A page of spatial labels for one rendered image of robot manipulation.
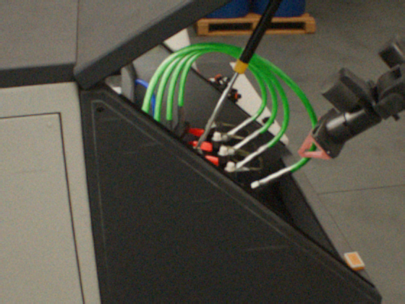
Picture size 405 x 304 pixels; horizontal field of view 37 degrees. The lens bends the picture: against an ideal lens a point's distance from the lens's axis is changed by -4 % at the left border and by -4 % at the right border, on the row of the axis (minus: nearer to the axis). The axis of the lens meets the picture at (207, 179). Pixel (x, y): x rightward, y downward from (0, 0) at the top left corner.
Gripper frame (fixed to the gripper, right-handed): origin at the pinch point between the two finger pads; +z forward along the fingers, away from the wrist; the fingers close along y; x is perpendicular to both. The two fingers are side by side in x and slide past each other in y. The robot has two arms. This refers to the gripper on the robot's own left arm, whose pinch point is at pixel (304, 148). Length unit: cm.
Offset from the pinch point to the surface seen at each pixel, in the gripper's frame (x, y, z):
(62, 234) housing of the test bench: -24, 48, 12
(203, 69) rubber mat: -21, -79, 78
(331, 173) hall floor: 81, -175, 146
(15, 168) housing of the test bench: -38, 49, 5
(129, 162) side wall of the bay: -25.6, 37.6, -2.9
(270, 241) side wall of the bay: 3.1, 26.4, -1.8
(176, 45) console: -34, -26, 31
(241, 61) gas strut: -25.1, 21.2, -20.7
